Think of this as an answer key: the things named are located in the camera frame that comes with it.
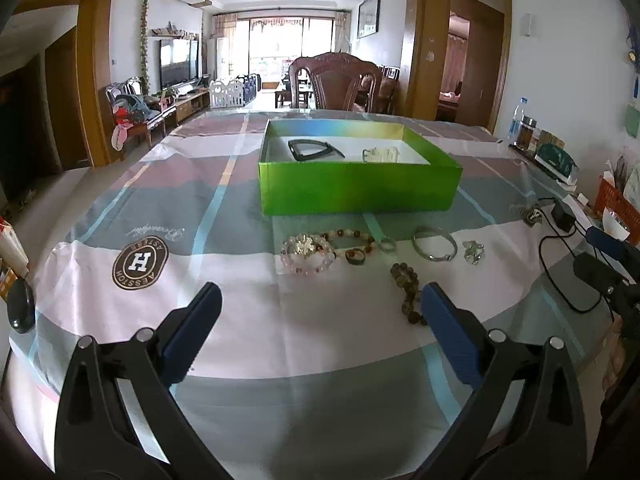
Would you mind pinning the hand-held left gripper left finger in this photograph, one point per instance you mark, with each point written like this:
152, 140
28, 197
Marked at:
200, 320

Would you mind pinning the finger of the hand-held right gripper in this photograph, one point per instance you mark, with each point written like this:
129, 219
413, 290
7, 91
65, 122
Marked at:
597, 270
607, 244

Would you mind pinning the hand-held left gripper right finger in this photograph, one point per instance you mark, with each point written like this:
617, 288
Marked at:
442, 325

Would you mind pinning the green cardboard box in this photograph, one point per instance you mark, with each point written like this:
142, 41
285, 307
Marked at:
350, 190

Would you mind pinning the orange plastic basket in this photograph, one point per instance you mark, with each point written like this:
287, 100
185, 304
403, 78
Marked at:
612, 205

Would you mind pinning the silver bangle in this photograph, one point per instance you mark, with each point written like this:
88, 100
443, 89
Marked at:
440, 258

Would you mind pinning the silver brooch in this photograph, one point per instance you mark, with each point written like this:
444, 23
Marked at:
472, 252

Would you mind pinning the green and white case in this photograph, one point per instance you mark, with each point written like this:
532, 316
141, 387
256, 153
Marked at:
555, 160

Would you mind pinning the small brown boxes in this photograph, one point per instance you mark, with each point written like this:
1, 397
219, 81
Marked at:
550, 139

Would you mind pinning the glass jar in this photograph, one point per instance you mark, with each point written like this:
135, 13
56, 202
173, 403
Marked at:
527, 135

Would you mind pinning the plastic water bottle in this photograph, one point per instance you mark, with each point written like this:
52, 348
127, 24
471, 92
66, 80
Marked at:
516, 122

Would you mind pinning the black oval object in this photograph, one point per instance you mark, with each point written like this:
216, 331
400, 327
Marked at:
21, 307

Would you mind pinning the orange and white packet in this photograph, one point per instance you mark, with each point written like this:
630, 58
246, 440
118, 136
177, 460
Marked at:
11, 250

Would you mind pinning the wooden television cabinet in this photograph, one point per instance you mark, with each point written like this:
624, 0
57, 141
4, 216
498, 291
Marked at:
187, 105

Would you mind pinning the chair piled with clothes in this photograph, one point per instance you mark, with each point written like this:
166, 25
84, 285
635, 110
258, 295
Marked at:
132, 110

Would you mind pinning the white baby playpen fence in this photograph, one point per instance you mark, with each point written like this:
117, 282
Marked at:
232, 95

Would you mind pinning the television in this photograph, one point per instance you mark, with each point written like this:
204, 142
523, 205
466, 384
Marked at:
177, 62

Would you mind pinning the white standing air conditioner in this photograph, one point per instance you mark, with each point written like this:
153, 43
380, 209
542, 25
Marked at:
217, 60

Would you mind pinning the carved wooden chair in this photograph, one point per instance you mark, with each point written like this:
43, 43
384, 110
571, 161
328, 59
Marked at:
335, 85

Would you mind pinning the green vine garland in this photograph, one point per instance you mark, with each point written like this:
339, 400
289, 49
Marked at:
145, 40

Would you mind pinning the green wall card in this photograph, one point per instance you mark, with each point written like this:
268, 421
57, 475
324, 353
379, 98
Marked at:
632, 121

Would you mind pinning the white wall box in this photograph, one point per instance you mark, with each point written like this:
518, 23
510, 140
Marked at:
528, 25

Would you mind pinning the framed wall picture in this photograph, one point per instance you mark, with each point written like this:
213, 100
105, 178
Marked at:
369, 14

